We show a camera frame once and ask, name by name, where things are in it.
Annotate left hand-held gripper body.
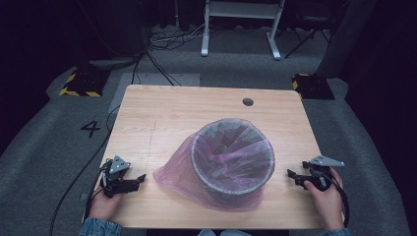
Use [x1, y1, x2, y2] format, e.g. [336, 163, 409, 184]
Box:
[99, 155, 132, 200]

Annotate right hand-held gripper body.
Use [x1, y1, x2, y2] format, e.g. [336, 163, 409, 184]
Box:
[309, 154, 346, 193]

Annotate pink plastic trash bag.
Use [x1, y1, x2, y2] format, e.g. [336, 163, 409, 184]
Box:
[152, 118, 276, 212]

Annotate green plastic wastebasket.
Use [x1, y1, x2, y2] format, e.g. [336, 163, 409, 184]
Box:
[191, 118, 276, 207]

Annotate person's right hand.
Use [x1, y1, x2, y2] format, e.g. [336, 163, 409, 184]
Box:
[303, 166, 345, 231]

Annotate person's left hand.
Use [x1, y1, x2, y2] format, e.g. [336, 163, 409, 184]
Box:
[88, 187, 125, 222]

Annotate yellow black striped stand base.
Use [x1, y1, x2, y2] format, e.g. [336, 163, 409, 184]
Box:
[58, 67, 111, 97]
[291, 73, 336, 101]

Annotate person's legs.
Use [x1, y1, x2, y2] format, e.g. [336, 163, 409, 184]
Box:
[198, 228, 252, 236]

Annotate black tripod stand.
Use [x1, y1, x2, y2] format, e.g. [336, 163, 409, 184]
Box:
[283, 18, 332, 60]

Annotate dark grey pillar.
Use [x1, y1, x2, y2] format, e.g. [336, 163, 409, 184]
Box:
[316, 0, 378, 80]

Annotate long black floor cable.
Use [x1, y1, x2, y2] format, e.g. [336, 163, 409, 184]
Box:
[48, 104, 121, 236]

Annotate right hand-held gripper black cable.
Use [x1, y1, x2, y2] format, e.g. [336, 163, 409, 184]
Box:
[328, 173, 350, 229]

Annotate bundle of floor cables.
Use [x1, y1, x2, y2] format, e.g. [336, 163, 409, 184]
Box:
[147, 23, 210, 51]

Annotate white metal desk frame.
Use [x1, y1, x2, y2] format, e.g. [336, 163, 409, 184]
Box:
[200, 0, 286, 61]

